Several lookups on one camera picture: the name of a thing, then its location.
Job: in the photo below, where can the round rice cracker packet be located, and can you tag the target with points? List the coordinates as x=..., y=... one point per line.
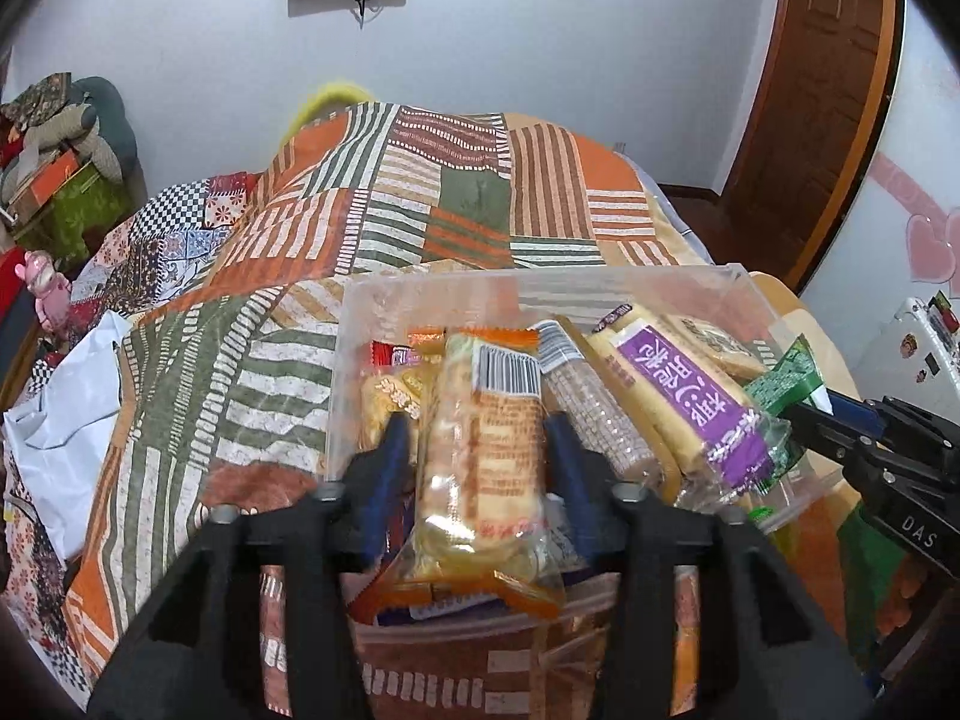
x=480, y=427

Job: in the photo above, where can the green patterned box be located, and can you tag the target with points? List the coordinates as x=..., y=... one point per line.
x=82, y=214

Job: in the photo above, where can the yellow snack packet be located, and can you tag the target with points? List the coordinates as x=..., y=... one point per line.
x=382, y=397

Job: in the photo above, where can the orange box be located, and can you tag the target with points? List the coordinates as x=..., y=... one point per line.
x=45, y=180

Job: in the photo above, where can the beige rolled pillow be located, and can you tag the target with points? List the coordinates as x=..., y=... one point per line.
x=64, y=127

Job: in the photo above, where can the purple roll packet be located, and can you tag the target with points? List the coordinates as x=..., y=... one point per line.
x=675, y=390

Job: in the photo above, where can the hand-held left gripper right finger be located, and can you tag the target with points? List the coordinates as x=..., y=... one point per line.
x=570, y=465

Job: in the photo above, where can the white cloth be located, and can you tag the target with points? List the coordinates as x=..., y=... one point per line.
x=67, y=427

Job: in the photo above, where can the wooden door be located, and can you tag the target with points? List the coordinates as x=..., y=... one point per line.
x=817, y=90

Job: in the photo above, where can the long gold biscuit packet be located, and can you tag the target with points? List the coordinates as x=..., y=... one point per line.
x=592, y=405

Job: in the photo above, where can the green cake packet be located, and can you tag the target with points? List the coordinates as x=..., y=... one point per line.
x=784, y=382

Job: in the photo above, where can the checkered floral quilt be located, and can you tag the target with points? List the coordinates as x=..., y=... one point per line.
x=180, y=202

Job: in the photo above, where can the floral fabric bundle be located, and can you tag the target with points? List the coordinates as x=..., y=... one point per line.
x=37, y=97

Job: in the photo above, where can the yellow plush object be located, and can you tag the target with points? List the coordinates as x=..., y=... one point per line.
x=322, y=101

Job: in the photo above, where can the red box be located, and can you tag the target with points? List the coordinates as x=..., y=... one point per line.
x=9, y=277

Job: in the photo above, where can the striped patchwork blanket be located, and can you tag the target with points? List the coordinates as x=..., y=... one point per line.
x=315, y=240

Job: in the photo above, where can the grey bed sheet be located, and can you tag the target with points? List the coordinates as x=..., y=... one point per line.
x=679, y=225

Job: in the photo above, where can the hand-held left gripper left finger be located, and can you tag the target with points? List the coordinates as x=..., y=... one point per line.
x=386, y=465

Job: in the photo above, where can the clear plastic container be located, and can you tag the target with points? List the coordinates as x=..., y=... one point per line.
x=465, y=300

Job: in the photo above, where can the pink toy figure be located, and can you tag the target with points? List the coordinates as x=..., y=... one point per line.
x=49, y=289

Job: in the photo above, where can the white appliance with stickers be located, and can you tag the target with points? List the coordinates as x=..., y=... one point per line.
x=900, y=345

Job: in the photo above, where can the pink wall sticker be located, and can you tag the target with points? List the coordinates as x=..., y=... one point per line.
x=926, y=240

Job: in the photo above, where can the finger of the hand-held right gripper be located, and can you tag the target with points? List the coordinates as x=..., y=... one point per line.
x=855, y=416
x=821, y=431

